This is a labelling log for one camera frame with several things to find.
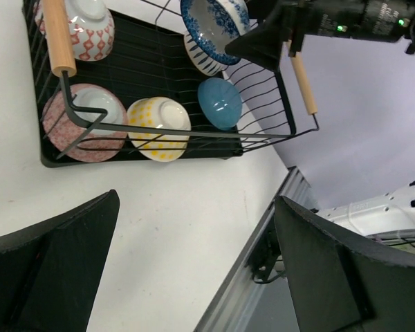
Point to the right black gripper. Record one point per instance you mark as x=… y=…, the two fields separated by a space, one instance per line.
x=290 y=21

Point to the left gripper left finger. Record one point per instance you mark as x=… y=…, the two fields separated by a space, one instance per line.
x=50 y=272

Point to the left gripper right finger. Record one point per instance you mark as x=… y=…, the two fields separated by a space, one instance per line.
x=340 y=280

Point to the white blue floral bowl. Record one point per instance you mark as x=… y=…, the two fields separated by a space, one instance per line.
x=214 y=24

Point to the white blue-striped bowl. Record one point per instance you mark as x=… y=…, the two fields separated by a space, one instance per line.
x=201 y=60

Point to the plain blue bowl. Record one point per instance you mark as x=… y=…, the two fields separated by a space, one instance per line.
x=220 y=102

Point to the yellow blue sun bowl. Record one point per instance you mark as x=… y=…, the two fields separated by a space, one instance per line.
x=159 y=113

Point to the blue triangle pattern bowl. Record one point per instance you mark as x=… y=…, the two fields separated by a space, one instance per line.
x=92 y=29

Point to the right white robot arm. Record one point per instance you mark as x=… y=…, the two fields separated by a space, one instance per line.
x=352 y=64

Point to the right wooden rack handle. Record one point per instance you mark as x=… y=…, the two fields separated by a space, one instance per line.
x=303 y=83

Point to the wooden rack handle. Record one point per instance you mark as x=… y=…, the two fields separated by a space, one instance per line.
x=58 y=37
x=303 y=83

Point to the aluminium mounting rail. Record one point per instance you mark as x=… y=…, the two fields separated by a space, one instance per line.
x=241 y=305

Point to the black wire dish rack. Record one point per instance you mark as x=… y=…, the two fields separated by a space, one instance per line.
x=148 y=60

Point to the left wooden rack handle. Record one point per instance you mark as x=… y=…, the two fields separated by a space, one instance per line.
x=58 y=37

